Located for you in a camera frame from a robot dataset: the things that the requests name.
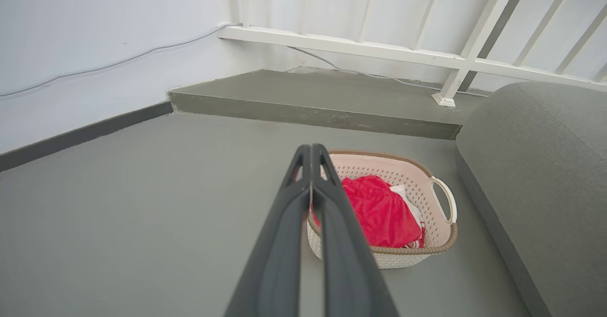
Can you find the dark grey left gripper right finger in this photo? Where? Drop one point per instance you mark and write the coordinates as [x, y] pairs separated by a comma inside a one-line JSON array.
[[346, 255]]

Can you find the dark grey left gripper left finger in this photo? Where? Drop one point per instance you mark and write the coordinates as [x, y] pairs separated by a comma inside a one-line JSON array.
[[280, 255]]

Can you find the beige perforated laundry basket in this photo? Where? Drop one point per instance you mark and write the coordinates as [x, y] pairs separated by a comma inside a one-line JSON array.
[[417, 258]]

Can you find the red garment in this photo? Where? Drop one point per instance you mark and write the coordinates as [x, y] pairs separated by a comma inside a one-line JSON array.
[[384, 212]]

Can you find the white red-striped garment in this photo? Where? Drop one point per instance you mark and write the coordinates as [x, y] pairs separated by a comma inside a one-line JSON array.
[[413, 208]]

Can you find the raised grey concrete step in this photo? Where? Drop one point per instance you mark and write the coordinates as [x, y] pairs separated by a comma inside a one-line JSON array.
[[327, 94]]

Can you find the white wooden railing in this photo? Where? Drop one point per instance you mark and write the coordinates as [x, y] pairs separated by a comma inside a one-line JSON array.
[[360, 49]]

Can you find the grey fabric sofa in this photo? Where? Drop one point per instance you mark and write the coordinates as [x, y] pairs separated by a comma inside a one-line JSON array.
[[550, 175]]

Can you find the dark grey baseboard strip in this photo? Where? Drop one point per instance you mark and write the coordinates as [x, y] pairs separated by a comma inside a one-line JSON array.
[[80, 134]]

